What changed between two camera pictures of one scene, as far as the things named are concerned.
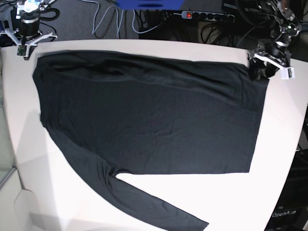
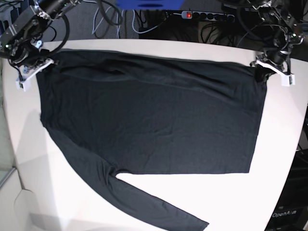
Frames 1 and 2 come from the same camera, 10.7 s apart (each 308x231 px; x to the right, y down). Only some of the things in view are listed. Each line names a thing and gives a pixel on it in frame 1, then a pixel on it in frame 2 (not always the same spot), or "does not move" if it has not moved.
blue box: [151, 4] does not move
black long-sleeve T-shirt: [121, 114] does not move
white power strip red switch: [200, 15] does not move
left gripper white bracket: [23, 47] -> [22, 82]
